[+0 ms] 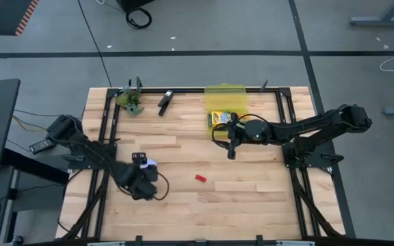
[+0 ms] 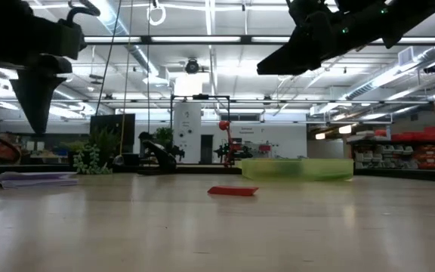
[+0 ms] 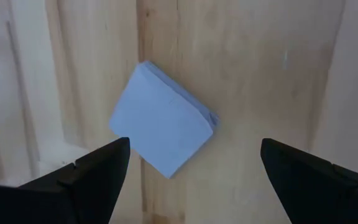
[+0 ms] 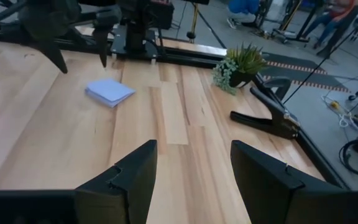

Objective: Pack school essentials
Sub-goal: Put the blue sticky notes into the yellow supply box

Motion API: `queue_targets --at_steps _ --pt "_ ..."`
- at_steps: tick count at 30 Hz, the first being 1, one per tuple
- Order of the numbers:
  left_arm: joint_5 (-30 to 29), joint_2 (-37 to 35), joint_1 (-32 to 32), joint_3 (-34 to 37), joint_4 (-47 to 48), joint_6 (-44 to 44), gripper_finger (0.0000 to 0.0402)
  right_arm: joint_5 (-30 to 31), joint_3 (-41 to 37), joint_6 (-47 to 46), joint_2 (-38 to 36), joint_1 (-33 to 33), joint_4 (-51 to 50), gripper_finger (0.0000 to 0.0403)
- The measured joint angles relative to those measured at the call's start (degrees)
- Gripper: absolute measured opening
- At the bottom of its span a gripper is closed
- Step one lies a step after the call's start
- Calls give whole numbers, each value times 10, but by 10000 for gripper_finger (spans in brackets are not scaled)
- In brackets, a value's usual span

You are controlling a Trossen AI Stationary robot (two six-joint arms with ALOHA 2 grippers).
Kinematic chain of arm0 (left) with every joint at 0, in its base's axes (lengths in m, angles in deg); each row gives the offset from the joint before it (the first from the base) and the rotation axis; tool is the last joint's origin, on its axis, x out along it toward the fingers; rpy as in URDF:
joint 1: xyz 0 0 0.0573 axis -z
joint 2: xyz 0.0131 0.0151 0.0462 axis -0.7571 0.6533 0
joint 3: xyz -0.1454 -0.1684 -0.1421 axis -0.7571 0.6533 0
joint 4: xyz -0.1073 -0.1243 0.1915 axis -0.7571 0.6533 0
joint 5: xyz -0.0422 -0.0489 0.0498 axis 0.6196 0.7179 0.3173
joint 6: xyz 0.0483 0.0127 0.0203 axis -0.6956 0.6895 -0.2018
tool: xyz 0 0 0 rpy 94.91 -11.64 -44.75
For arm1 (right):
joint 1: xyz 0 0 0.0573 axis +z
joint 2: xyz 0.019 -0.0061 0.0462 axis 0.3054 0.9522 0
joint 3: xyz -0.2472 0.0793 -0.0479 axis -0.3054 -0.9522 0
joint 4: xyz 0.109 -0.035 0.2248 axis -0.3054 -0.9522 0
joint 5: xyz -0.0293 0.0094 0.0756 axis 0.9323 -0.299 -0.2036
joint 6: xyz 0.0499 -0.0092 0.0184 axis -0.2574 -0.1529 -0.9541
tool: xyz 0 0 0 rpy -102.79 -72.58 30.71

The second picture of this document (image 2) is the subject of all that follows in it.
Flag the black hanging cable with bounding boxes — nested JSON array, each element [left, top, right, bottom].
[[95, 0, 124, 116]]

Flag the red rectangular eraser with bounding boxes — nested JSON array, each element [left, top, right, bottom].
[[206, 184, 260, 198]]

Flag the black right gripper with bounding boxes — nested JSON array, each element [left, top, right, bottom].
[[256, 0, 359, 76]]

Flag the black overhead camera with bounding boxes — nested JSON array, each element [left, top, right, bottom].
[[184, 57, 201, 76]]

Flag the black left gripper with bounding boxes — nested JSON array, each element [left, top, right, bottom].
[[0, 51, 74, 134]]

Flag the red round object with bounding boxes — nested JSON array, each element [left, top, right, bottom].
[[0, 131, 23, 165]]

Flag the small green artificial plant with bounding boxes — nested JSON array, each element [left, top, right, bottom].
[[72, 145, 114, 176]]

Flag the black rack with storage bins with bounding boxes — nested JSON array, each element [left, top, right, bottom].
[[347, 125, 435, 172]]

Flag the black overhead gantry beam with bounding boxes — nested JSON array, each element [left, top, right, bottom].
[[82, 34, 435, 46]]

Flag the white cabinet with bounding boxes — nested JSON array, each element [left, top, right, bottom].
[[171, 101, 204, 165]]

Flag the large green potted plant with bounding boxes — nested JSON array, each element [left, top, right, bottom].
[[60, 125, 122, 168]]

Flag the black metal frame stand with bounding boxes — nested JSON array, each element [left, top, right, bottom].
[[169, 94, 231, 165]]

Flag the yellow translucent plastic pencil case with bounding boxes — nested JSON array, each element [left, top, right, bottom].
[[241, 157, 355, 182]]

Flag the lavender sticky note pad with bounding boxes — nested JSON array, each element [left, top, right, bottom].
[[0, 171, 80, 190]]

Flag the black monitor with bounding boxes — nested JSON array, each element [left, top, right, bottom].
[[89, 113, 137, 154]]

